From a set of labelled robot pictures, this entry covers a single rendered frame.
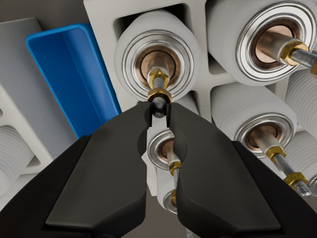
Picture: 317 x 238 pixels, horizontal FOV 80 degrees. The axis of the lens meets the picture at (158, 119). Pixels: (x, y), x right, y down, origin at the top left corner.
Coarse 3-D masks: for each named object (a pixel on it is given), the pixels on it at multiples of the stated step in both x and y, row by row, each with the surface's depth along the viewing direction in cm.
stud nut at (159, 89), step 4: (156, 88) 14; (160, 88) 13; (148, 92) 14; (152, 92) 13; (156, 92) 13; (160, 92) 13; (164, 92) 13; (168, 92) 14; (148, 96) 13; (152, 96) 13; (156, 96) 13; (160, 96) 13; (164, 96) 13; (168, 96) 13; (148, 100) 13; (152, 100) 13; (168, 100) 14
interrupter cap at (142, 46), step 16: (144, 32) 18; (160, 32) 18; (128, 48) 19; (144, 48) 19; (160, 48) 19; (176, 48) 19; (128, 64) 20; (144, 64) 20; (176, 64) 20; (192, 64) 20; (128, 80) 20; (144, 80) 21; (176, 80) 21; (144, 96) 22
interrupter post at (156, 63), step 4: (152, 60) 19; (156, 60) 19; (160, 60) 19; (164, 60) 20; (148, 64) 20; (152, 64) 18; (156, 64) 18; (160, 64) 18; (164, 64) 18; (148, 68) 18; (152, 68) 17; (156, 68) 17; (160, 68) 17; (164, 68) 17; (148, 72) 17; (164, 72) 17; (168, 72) 18; (148, 76) 18; (168, 76) 18; (148, 80) 18; (168, 80) 18; (148, 84) 18
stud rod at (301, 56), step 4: (296, 52) 15; (300, 52) 15; (304, 52) 15; (308, 52) 15; (292, 56) 16; (296, 56) 15; (300, 56) 15; (304, 56) 15; (308, 56) 14; (312, 56) 14; (316, 56) 14; (296, 60) 15; (300, 60) 15; (304, 60) 14; (308, 60) 14; (312, 60) 14; (304, 64) 15; (308, 64) 14; (312, 64) 14
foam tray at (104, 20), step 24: (96, 0) 23; (120, 0) 23; (144, 0) 23; (168, 0) 23; (192, 0) 23; (96, 24) 24; (120, 24) 29; (192, 24) 24; (216, 72) 29; (120, 96) 30; (192, 96) 39
